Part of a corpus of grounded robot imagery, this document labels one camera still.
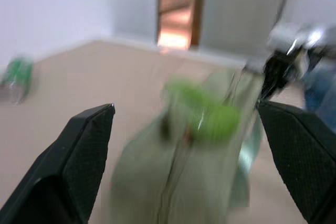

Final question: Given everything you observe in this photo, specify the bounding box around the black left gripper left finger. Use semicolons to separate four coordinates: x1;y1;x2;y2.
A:
0;102;117;224

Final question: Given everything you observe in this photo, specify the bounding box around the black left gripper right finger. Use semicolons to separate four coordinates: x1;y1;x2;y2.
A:
258;101;336;224

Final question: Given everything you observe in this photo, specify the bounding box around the green plush keychain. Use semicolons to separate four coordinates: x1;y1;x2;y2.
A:
164;78;242;142

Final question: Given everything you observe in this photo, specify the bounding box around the green fabric zipper pouch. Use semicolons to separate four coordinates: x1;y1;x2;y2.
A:
110;70;265;224

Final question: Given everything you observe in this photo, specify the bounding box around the person in blue jeans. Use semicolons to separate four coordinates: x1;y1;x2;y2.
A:
300;61;336;120

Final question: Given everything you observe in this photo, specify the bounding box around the green labelled container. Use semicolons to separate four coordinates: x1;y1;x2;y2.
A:
0;55;35;105

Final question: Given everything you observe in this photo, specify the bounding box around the brown wooden door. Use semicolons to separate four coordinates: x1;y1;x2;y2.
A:
156;0;207;51

